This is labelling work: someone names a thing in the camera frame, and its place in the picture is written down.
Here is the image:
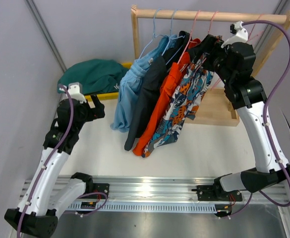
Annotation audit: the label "slotted cable duct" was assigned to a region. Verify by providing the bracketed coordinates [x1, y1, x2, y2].
[67, 201, 217, 214]

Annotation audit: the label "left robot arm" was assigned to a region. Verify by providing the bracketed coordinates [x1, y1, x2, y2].
[4, 95, 107, 238]

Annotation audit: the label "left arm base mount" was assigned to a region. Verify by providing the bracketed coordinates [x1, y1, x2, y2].
[86, 183, 110, 200]

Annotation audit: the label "aluminium rail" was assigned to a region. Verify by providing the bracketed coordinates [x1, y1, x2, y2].
[18, 176, 290, 204]

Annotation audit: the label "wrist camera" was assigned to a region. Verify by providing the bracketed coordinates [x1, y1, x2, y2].
[221, 21, 248, 49]
[58, 82, 87, 104]

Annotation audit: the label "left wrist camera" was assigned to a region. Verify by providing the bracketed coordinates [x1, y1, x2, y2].
[58, 82, 87, 104]

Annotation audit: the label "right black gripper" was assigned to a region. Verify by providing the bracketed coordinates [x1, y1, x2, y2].
[188, 34, 233, 85]

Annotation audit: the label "blue hanger navy shorts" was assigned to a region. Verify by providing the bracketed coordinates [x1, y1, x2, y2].
[161, 9, 178, 56]

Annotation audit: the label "dark navy shorts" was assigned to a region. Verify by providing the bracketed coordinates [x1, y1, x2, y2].
[124, 31, 189, 151]

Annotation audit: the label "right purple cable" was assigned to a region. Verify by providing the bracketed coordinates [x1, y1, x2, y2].
[233, 20, 290, 219]

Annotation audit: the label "patterned colourful shorts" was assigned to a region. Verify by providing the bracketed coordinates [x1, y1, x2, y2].
[133, 53, 214, 158]

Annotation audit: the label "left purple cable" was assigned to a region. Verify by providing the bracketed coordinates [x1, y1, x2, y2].
[15, 85, 108, 238]

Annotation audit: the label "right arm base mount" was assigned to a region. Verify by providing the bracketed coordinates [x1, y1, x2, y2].
[191, 185, 243, 202]

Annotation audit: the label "blue hanger light shorts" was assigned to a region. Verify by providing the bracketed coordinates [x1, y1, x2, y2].
[138, 8, 165, 60]

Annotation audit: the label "dark green shorts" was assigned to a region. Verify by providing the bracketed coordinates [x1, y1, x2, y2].
[58, 59, 128, 94]

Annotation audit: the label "wooden clothes rack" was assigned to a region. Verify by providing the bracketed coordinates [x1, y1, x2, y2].
[131, 4, 290, 127]

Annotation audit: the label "yellow plastic bin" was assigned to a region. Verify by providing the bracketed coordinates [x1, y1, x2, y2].
[85, 62, 132, 102]

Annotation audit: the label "purple cable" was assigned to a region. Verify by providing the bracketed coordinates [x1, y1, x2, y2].
[15, 85, 108, 238]
[233, 20, 290, 219]

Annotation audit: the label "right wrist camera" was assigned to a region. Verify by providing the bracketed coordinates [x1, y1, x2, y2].
[221, 21, 248, 49]

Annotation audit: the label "pink hanger orange shorts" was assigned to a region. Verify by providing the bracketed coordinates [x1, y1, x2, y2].
[178, 9, 201, 65]

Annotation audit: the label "pink hanger patterned shorts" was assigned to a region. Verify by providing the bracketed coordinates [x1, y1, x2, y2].
[192, 11, 218, 63]

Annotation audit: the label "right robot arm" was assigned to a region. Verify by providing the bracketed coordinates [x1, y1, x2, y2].
[189, 34, 290, 200]

